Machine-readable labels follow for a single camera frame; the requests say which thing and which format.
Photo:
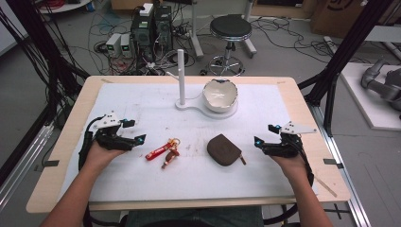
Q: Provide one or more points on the white stand with pole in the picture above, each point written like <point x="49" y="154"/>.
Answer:
<point x="181" y="78"/>

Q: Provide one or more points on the light wooden table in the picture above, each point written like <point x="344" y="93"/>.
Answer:
<point x="327" y="148"/>

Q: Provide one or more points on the white power supply box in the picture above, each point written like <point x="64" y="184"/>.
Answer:
<point x="126" y="45"/>
<point x="113" y="44"/>

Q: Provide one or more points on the person's right hand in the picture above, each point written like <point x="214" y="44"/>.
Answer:
<point x="293" y="165"/>

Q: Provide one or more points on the white floor board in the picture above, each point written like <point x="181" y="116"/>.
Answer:
<point x="362" y="104"/>

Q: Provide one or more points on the black computer tower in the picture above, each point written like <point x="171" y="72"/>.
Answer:
<point x="142" y="34"/>
<point x="163" y="25"/>

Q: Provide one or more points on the white table mat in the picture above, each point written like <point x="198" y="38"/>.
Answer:
<point x="195" y="176"/>

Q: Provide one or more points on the white eggshell-shaped bowl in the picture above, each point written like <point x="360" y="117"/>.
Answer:
<point x="219" y="94"/>

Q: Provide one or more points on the brown cardboard box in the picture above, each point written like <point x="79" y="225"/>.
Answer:
<point x="343" y="15"/>

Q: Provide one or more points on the black round stool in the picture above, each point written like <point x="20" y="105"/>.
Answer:
<point x="230" y="28"/>

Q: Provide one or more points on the aluminium rail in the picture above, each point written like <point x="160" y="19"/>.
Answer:
<point x="343" y="176"/>
<point x="22" y="170"/>

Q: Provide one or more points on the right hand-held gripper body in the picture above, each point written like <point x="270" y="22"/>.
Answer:
<point x="285" y="146"/>

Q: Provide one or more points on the person's left hand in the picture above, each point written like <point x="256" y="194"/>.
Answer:
<point x="101" y="154"/>

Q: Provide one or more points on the white metal stand leg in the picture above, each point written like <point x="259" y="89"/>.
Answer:
<point x="196" y="34"/>
<point x="249" y="38"/>

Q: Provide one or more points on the brown zipper pouch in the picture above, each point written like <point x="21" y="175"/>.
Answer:
<point x="223" y="149"/>

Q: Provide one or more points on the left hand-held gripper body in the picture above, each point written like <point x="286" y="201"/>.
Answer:
<point x="108" y="138"/>

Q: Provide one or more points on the person's legs in jeans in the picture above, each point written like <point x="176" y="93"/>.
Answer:
<point x="195" y="217"/>

